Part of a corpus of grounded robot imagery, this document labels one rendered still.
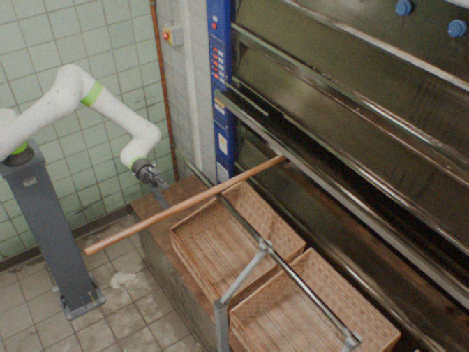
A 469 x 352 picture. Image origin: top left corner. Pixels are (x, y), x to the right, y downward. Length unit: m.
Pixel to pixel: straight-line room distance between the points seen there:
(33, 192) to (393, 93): 1.71
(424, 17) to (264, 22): 0.73
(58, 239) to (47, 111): 0.95
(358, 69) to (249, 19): 0.60
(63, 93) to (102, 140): 1.29
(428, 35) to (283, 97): 0.75
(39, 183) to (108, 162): 0.95
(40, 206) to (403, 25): 1.85
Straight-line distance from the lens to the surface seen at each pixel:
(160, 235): 2.61
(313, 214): 2.10
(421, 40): 1.40
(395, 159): 1.59
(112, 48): 2.85
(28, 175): 2.32
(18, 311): 3.29
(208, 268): 2.42
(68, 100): 1.85
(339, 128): 1.72
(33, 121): 1.94
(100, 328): 3.03
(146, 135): 2.10
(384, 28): 1.47
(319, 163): 1.76
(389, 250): 1.81
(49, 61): 2.76
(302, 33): 1.74
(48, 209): 2.48
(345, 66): 1.60
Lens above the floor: 2.53
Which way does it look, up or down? 42 degrees down
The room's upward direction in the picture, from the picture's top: 2 degrees counter-clockwise
